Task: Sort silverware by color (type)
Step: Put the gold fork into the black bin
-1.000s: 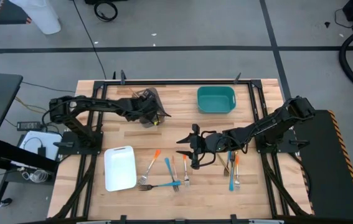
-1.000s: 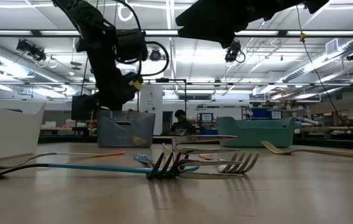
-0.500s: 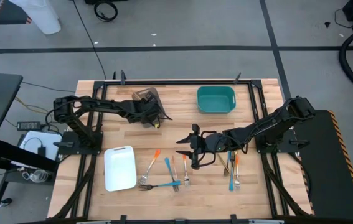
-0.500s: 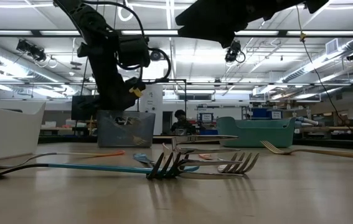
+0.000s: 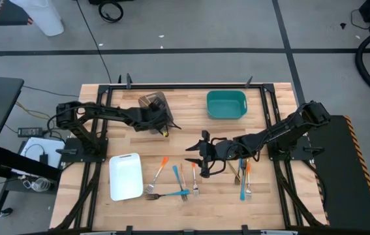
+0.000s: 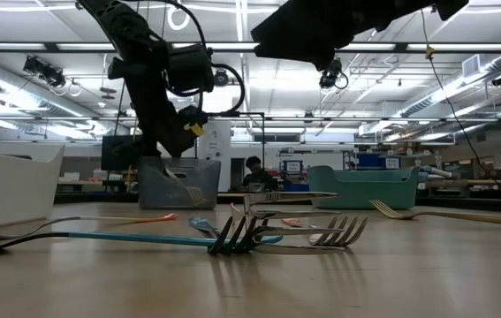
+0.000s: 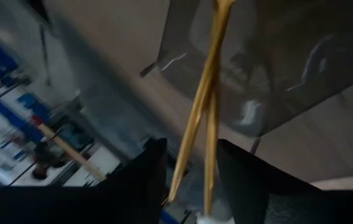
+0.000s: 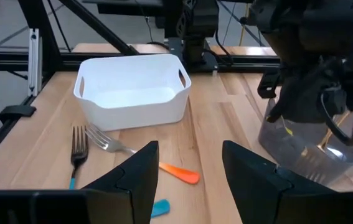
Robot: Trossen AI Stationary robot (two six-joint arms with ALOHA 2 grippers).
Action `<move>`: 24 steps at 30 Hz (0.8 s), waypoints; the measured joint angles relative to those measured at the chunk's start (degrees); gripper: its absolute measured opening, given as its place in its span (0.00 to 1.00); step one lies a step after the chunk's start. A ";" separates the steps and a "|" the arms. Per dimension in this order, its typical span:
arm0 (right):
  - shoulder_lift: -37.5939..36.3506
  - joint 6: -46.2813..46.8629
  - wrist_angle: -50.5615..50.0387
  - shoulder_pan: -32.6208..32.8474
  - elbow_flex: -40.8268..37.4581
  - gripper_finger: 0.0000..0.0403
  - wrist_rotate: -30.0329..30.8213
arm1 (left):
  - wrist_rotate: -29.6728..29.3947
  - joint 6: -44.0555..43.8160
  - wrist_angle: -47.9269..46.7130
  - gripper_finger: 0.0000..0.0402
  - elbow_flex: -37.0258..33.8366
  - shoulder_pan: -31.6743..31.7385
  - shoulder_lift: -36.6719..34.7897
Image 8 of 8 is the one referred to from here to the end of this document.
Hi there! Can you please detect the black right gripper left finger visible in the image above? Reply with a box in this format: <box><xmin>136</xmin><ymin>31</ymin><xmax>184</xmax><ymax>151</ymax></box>
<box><xmin>0</xmin><ymin>140</ymin><xmax>160</xmax><ymax>224</ymax></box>

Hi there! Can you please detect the silver fork orange handle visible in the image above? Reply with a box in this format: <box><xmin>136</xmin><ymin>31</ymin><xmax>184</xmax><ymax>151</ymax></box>
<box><xmin>84</xmin><ymin>123</ymin><xmax>201</xmax><ymax>185</ymax></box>

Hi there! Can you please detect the black table clamp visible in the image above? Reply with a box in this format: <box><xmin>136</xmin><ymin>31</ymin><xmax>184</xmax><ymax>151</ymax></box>
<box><xmin>0</xmin><ymin>105</ymin><xmax>37</xmax><ymax>124</ymax></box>

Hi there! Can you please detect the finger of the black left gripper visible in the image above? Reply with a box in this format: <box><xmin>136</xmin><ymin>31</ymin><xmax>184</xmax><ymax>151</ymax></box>
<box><xmin>266</xmin><ymin>78</ymin><xmax>302</xmax><ymax>123</ymax></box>
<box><xmin>300</xmin><ymin>83</ymin><xmax>324</xmax><ymax>123</ymax></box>

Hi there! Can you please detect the silver fork blue handle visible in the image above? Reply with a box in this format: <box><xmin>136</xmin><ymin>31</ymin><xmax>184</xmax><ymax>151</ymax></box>
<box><xmin>150</xmin><ymin>198</ymin><xmax>171</xmax><ymax>218</ymax></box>

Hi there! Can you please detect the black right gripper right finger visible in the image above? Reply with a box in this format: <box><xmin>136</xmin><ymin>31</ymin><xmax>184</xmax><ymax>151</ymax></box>
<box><xmin>222</xmin><ymin>139</ymin><xmax>353</xmax><ymax>224</ymax></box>

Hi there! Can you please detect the clear grey plastic bin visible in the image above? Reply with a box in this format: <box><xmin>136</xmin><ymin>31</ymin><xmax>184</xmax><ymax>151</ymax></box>
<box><xmin>258</xmin><ymin>98</ymin><xmax>353</xmax><ymax>187</ymax></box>

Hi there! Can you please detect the white plastic bin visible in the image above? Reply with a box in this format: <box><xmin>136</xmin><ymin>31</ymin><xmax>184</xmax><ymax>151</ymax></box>
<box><xmin>72</xmin><ymin>53</ymin><xmax>192</xmax><ymax>132</ymax></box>

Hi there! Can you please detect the black fork blue handle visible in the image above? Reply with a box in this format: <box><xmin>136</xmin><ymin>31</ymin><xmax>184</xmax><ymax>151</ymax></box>
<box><xmin>68</xmin><ymin>125</ymin><xmax>90</xmax><ymax>190</ymax></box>

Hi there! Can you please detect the silver aluminium bracket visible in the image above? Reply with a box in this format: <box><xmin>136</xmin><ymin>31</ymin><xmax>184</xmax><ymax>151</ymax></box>
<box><xmin>27</xmin><ymin>28</ymin><xmax>44</xmax><ymax>97</ymax></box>

